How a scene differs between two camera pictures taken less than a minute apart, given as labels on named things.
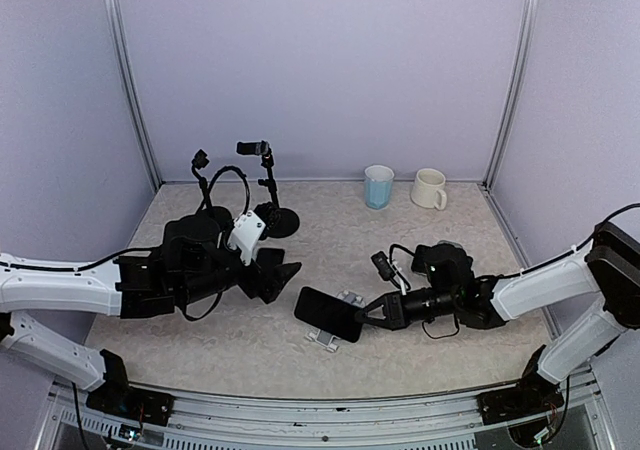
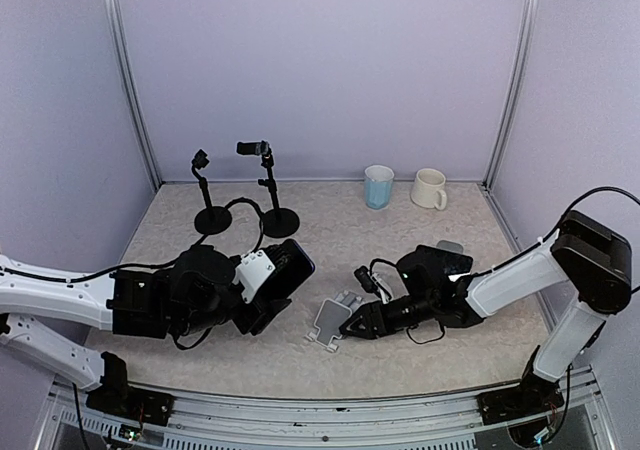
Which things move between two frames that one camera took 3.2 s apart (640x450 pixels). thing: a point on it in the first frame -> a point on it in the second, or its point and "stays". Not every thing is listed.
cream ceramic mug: x=426 y=187 stays
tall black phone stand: x=278 y=222 stays
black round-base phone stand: x=199 y=161 stays
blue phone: x=329 y=313 -> x=292 y=266
